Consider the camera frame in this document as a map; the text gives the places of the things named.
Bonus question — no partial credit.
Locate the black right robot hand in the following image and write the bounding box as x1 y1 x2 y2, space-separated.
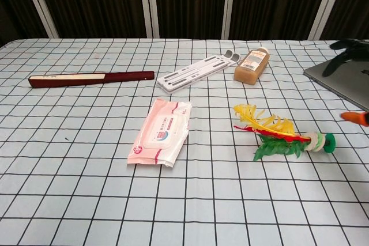
322 38 369 78

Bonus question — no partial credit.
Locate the colourful feather shuttlecock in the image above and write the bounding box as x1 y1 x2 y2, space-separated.
233 103 337 162

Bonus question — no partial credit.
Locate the white plastic rack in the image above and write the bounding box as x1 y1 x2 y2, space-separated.
156 50 241 94

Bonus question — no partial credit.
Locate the grey laptop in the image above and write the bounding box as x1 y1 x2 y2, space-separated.
303 53 369 112

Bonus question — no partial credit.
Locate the brown juice bottle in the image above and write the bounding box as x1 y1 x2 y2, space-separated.
234 46 271 86

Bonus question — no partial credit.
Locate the dark folding screen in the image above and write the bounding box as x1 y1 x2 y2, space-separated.
0 0 369 48

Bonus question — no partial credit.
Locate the pink wet wipes pack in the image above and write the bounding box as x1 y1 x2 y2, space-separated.
127 97 193 168

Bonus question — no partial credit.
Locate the dark red folded fan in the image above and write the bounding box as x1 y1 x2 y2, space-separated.
28 70 155 89

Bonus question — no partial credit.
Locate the white grid tablecloth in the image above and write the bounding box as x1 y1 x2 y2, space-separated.
0 37 369 246

